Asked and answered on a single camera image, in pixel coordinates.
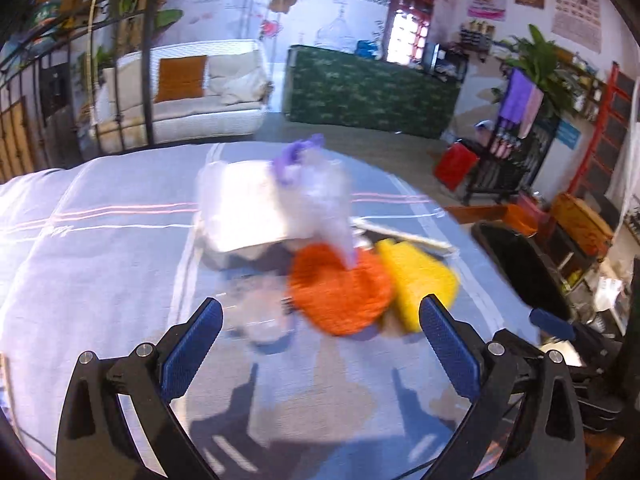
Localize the yellow foam fruit net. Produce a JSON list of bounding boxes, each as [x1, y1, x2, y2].
[[375, 240, 459, 333]]

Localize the orange foam fruit net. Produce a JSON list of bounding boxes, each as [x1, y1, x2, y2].
[[288, 243, 395, 336]]

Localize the purple tissue pack bag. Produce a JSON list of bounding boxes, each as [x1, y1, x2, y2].
[[271, 133, 357, 269]]

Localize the white face mask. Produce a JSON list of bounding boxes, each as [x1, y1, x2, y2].
[[198, 159, 292, 255]]

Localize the dark brown trash bin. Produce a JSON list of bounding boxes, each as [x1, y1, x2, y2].
[[471, 221, 573, 321]]

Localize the orange plastic bucket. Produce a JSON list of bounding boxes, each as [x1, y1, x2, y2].
[[502, 204, 538, 237]]

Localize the orange patterned stool cushion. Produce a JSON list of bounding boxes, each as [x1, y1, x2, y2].
[[550, 193, 614, 252]]

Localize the black iron rack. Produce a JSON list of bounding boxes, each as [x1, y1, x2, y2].
[[458, 113, 560, 205]]

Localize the red ladder shelf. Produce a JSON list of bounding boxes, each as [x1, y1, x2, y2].
[[568, 62, 634, 197]]

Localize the red bag on floor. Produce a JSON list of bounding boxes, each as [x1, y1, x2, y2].
[[434, 141, 480, 192]]

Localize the blue striped table cloth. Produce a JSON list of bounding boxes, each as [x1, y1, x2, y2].
[[0, 140, 542, 480]]

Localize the white paper wrapper strip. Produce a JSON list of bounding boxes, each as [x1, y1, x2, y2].
[[350, 217, 458, 255]]

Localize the pink towel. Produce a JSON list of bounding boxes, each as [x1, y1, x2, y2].
[[518, 87, 544, 140]]

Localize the purple towel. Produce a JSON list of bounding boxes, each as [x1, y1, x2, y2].
[[498, 68, 535, 125]]

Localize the potted green plant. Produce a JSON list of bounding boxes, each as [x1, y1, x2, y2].
[[494, 24, 578, 116]]

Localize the green patterned counter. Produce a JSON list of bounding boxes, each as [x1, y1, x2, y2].
[[282, 44, 461, 139]]

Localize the red phone booth cabinet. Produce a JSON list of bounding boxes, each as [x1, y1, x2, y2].
[[383, 0, 435, 66]]

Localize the white wicker swing sofa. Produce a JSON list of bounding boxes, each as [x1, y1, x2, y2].
[[90, 39, 272, 154]]

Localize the brown square cushion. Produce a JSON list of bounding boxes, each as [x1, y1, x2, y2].
[[154, 55, 207, 103]]

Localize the black iron railing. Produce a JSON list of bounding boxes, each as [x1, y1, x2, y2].
[[1, 0, 160, 182]]

